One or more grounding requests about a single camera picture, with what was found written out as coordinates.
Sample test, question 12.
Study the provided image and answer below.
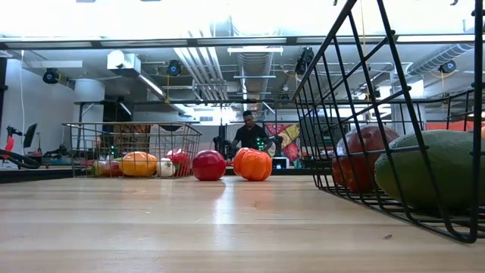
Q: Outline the dark green avocado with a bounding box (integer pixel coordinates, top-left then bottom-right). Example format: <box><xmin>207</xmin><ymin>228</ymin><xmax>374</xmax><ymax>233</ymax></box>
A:
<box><xmin>374</xmin><ymin>129</ymin><xmax>485</xmax><ymax>214</ymax></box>

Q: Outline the black ceiling spotlight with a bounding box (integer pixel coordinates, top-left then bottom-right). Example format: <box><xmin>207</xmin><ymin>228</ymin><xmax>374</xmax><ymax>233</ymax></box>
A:
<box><xmin>295</xmin><ymin>47</ymin><xmax>315</xmax><ymax>76</ymax></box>
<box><xmin>42</xmin><ymin>67</ymin><xmax>61</xmax><ymax>85</ymax></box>
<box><xmin>166</xmin><ymin>59</ymin><xmax>183</xmax><ymax>77</ymax></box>
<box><xmin>439</xmin><ymin>59</ymin><xmax>458</xmax><ymax>75</ymax></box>

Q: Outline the bronze wire basket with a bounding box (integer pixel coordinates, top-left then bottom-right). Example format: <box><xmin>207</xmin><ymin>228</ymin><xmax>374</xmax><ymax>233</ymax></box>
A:
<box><xmin>61</xmin><ymin>121</ymin><xmax>203</xmax><ymax>180</ymax></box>

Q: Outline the white garlic bulb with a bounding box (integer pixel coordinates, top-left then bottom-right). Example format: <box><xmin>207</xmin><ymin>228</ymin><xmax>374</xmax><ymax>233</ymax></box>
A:
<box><xmin>155</xmin><ymin>157</ymin><xmax>177</xmax><ymax>178</ymax></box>

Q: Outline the person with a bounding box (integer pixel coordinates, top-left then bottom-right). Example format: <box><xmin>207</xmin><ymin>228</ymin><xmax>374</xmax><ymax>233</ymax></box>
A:
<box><xmin>229</xmin><ymin>110</ymin><xmax>276</xmax><ymax>152</ymax></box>

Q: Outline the orange yellow bell pepper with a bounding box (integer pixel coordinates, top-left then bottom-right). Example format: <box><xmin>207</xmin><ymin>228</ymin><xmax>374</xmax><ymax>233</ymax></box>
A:
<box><xmin>119</xmin><ymin>151</ymin><xmax>158</xmax><ymax>178</ymax></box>

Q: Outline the colourful patterned cloth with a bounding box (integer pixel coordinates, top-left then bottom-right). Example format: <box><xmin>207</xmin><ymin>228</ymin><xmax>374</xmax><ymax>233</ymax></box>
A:
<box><xmin>264</xmin><ymin>123</ymin><xmax>302</xmax><ymax>170</ymax></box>

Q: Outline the black wire basket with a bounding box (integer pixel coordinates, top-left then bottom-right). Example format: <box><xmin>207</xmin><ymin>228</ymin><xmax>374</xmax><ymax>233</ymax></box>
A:
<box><xmin>290</xmin><ymin>0</ymin><xmax>485</xmax><ymax>245</ymax></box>

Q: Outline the small white device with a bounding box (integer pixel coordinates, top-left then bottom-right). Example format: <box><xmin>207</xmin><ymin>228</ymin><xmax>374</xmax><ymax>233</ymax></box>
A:
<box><xmin>271</xmin><ymin>155</ymin><xmax>291</xmax><ymax>171</ymax></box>

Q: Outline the orange red banner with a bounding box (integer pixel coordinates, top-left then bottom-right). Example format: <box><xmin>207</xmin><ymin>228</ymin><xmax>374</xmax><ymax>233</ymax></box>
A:
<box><xmin>426</xmin><ymin>120</ymin><xmax>485</xmax><ymax>132</ymax></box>

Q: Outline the red bell pepper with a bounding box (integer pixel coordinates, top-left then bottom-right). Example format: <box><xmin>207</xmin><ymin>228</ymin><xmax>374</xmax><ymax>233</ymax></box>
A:
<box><xmin>166</xmin><ymin>148</ymin><xmax>193</xmax><ymax>177</ymax></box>

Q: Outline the black hose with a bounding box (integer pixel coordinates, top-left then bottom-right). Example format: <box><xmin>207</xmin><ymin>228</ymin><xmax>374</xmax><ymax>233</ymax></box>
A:
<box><xmin>0</xmin><ymin>149</ymin><xmax>42</xmax><ymax>170</ymax></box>

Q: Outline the white ceiling unit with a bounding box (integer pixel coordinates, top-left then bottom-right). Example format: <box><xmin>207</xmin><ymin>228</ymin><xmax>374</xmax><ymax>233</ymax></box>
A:
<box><xmin>106</xmin><ymin>49</ymin><xmax>142</xmax><ymax>77</ymax></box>

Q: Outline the red tomato green calyx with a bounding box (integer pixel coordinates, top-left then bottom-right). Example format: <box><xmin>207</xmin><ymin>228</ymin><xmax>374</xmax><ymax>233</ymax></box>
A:
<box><xmin>192</xmin><ymin>149</ymin><xmax>227</xmax><ymax>182</ymax></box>

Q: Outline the dark red apple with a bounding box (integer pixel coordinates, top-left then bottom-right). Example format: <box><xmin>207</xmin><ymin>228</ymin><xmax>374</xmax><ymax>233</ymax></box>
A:
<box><xmin>331</xmin><ymin>124</ymin><xmax>401</xmax><ymax>193</ymax></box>

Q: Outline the orange ribbed pumpkin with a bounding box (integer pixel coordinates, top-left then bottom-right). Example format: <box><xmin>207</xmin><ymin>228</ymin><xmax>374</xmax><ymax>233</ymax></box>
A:
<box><xmin>233</xmin><ymin>147</ymin><xmax>274</xmax><ymax>182</ymax></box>

